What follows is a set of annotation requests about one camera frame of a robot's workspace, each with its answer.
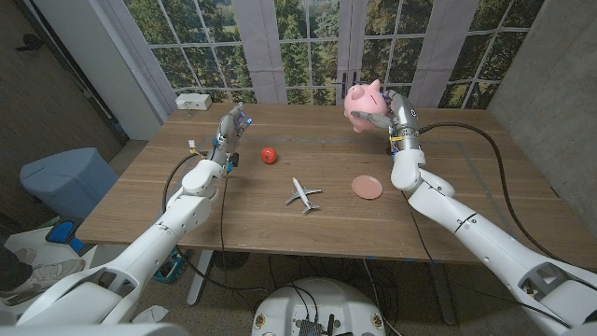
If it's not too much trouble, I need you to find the pink round plate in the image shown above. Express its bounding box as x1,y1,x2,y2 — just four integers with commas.
351,175,384,201

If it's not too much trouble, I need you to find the pink plastic piggy bank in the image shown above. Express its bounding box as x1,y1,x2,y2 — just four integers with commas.
343,78,389,133

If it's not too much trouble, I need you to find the dark trouser leg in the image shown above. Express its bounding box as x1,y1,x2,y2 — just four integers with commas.
0,246,33,293

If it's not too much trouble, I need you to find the white table leg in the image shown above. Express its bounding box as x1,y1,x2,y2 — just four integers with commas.
186,249,215,308

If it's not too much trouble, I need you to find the grey table leg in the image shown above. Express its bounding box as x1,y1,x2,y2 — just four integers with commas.
426,260,458,327

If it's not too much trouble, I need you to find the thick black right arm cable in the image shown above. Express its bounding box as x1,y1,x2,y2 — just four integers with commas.
417,121,569,263

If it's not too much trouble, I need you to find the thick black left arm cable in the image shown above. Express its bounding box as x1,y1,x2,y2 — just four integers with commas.
161,152,209,216

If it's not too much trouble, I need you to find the printed window backdrop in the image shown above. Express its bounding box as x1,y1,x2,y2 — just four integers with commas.
95,0,547,111

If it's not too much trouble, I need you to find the white toy airplane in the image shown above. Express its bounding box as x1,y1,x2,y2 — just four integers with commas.
285,176,323,215

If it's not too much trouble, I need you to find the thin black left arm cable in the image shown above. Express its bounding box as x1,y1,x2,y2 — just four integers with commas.
176,175,274,298

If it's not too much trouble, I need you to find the teal basket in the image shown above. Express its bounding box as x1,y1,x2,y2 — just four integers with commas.
153,249,191,285

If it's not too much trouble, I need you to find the white plastic box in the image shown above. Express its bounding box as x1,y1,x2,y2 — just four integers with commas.
174,92,214,112

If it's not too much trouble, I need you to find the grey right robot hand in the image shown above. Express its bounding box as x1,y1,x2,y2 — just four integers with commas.
350,89,423,156

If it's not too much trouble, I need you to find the white robot torso base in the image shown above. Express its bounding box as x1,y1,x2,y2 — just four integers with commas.
250,277,387,336

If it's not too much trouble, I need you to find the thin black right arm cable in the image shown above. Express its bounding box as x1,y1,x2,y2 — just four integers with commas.
400,189,437,265

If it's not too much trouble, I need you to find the blue and black object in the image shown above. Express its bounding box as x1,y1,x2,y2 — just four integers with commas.
45,219,88,256

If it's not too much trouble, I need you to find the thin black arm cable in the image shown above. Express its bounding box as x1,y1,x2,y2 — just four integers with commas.
400,189,437,265
176,175,274,298

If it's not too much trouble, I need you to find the crumpled white paper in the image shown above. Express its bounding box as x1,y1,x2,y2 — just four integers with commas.
132,304,170,326

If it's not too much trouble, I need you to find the blue-grey bin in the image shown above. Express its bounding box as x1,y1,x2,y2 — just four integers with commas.
19,147,119,220

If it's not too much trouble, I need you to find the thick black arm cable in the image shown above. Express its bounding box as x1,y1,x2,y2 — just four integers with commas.
417,121,569,263
161,152,209,216

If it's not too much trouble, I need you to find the white sneaker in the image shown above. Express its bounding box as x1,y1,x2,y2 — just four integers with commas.
0,258,86,301
8,247,37,267

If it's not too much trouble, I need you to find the grey tape outline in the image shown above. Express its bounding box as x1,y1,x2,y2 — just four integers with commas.
142,134,523,248

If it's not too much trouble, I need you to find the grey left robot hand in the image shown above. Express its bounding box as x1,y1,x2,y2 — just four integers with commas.
208,102,254,177

